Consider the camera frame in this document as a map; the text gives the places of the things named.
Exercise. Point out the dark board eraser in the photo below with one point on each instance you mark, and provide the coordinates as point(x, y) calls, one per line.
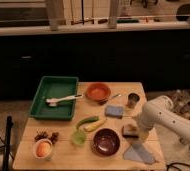
point(130, 131)

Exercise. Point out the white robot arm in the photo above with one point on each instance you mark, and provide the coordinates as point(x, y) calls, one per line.
point(159, 111)

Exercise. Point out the red bowl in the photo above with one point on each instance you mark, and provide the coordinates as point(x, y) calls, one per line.
point(98, 92)

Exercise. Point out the dark brown bowl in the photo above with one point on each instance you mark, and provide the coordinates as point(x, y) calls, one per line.
point(106, 142)

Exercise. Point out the metal spoon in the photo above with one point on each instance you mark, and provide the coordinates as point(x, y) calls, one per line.
point(111, 98)

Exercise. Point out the blue sponge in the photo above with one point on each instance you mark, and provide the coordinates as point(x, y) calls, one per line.
point(114, 111)

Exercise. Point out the metal cup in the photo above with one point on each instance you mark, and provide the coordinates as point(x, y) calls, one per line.
point(133, 99)

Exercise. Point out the yellow banana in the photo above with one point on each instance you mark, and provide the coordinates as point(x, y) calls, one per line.
point(93, 126)

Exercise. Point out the green plastic tray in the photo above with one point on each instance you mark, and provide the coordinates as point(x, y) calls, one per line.
point(54, 87)

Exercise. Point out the white brush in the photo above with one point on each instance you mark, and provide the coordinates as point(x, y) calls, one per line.
point(53, 102)

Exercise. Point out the brown dried fruit pile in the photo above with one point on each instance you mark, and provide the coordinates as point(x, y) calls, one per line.
point(54, 137)

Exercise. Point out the grey cloth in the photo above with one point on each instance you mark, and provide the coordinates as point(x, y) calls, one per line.
point(137, 152)

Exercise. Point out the white cup with orange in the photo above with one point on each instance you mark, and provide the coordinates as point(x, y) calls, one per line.
point(43, 149)

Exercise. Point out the black chair frame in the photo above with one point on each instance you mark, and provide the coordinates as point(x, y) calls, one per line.
point(5, 147)

